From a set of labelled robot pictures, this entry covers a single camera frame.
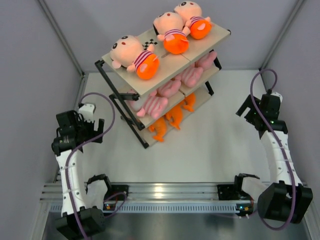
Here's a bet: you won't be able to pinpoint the pink striped frog plush front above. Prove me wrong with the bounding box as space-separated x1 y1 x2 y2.
126 95 169 120

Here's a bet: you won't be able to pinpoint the pink striped frog plush back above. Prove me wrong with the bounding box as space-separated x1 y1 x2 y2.
174 66 204 88

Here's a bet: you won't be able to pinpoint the slotted cable duct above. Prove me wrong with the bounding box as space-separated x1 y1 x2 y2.
47 201 241 214

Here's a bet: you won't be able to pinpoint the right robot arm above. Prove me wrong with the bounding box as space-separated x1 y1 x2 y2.
233 92 313 224

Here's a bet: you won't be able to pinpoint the black-haired boy doll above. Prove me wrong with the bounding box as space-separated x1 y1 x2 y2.
109 35 160 80

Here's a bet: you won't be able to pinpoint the pink striped frog plush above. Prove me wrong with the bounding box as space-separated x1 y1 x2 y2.
174 66 204 88
195 51 218 70
126 95 169 120
149 80 181 98

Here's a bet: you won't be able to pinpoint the boy doll on shelf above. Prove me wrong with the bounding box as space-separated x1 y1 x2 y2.
174 0 214 40

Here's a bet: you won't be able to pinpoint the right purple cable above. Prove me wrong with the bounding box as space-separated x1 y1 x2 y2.
249 68 298 231

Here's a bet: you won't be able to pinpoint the beige three-tier shelf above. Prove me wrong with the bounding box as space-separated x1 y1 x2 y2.
95 12 231 148

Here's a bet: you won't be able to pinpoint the orange shark plush under shelf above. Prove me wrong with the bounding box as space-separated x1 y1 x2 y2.
148 116 167 142

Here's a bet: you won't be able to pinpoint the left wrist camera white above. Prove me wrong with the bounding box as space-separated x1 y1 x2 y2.
78 103 96 123

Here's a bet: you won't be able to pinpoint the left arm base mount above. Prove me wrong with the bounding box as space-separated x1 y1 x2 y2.
104 184 129 201

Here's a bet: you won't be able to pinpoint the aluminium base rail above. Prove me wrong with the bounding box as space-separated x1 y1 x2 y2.
39 181 313 201

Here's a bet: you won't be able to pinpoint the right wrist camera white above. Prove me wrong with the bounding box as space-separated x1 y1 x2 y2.
269 91 283 103

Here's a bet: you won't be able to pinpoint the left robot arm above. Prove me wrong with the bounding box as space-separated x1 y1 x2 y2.
51 106 113 240

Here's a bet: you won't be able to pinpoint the orange shark plush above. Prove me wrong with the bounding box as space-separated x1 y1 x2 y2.
148 116 167 142
182 93 196 112

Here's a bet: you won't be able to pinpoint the boy doll orange shorts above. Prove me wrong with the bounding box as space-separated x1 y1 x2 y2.
153 11 190 55

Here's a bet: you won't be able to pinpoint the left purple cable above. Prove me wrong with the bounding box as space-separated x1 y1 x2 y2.
66 92 128 240

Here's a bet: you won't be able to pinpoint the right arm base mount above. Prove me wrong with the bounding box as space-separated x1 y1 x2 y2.
217 184 251 201

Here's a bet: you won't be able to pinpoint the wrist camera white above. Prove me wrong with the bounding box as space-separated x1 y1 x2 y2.
269 91 283 103
78 103 96 123

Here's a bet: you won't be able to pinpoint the purple cable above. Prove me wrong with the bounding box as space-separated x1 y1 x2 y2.
249 68 298 231
66 92 128 240

